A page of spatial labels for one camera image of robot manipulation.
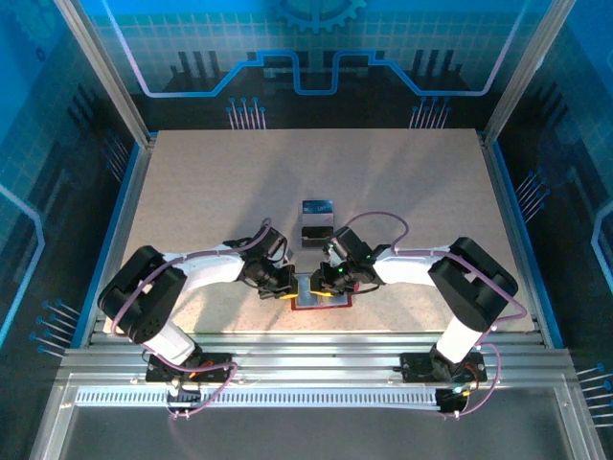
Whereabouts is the clear acrylic card stand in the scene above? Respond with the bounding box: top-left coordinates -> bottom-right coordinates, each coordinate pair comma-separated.
299,196 -> 337,251

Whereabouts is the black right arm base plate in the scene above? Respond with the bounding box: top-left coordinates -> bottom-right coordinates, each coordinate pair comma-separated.
398,351 -> 488,384

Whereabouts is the small black circuit board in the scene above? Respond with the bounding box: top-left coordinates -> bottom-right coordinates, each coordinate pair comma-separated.
165,380 -> 202,409
436,386 -> 473,416

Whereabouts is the red leather card holder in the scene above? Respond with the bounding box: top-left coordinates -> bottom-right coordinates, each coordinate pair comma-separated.
289,273 -> 356,312

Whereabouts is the aluminium side frame rail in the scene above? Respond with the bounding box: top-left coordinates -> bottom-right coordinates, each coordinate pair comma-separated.
81,133 -> 158,347
478,131 -> 552,347

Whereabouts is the white slotted cable duct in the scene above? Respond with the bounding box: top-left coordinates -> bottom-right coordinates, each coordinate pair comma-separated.
74,387 -> 444,409

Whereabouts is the blue credit card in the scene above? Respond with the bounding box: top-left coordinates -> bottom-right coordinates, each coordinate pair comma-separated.
301,198 -> 335,217

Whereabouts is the aluminium frame post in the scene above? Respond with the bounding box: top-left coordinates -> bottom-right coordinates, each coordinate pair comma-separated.
480,0 -> 577,148
53,0 -> 158,149

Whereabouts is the aluminium front frame rail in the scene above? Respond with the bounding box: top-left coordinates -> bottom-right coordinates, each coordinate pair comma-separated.
56,332 -> 576,384

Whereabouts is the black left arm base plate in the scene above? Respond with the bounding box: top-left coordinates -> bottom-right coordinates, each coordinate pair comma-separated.
145,351 -> 232,384

